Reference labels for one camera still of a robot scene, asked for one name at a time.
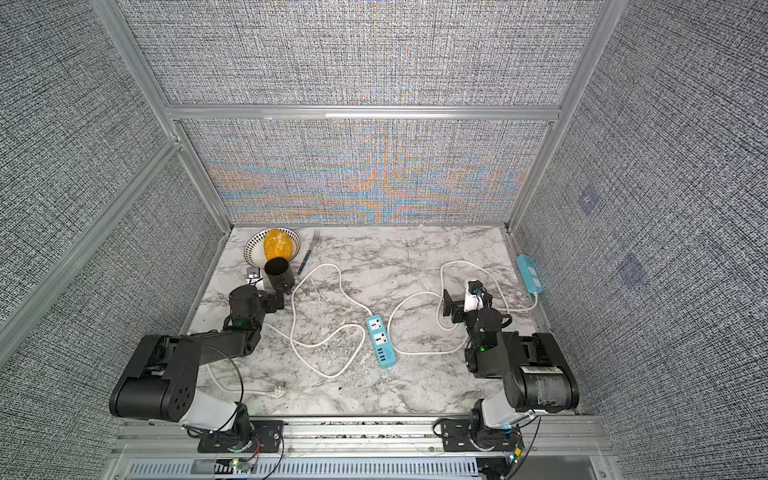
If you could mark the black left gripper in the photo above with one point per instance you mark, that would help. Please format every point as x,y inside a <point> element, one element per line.
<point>270,298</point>

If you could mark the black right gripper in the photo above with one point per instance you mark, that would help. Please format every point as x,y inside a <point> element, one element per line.
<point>454,306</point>

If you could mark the teal power strip with sockets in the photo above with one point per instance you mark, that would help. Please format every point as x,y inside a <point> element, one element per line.
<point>383,350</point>

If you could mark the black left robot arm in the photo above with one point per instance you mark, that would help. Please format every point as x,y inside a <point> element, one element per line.
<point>159,381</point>

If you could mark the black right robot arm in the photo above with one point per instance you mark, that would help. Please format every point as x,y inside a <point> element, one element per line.
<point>536,379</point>

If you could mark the black cup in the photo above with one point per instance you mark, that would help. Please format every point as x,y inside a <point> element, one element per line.
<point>280,275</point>

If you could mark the white patterned bowl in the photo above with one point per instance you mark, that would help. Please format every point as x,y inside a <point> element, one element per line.
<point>253,251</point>

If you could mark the orange bread in bowl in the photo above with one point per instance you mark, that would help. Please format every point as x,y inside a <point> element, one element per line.
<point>277,244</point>

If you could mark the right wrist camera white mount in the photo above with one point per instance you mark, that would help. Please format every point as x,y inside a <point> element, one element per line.
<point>476,297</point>

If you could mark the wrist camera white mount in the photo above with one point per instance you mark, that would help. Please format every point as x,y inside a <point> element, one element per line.
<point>476,297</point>
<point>254,277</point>

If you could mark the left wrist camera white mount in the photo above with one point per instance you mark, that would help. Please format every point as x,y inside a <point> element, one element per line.
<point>254,277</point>

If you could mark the green handled fork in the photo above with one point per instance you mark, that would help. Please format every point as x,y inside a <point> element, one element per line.
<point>306,259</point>

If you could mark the teal power strip at wall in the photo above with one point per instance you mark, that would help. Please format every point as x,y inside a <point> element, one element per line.
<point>529,273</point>

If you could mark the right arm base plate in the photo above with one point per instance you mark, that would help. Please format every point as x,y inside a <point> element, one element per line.
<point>465,435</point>

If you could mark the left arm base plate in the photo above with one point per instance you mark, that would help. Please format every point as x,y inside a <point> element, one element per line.
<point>264,436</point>

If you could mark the white slotted cable duct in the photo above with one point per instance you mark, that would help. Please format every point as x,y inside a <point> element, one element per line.
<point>306,468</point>

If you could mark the aluminium front rail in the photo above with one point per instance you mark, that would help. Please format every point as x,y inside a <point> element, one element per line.
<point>369,436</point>

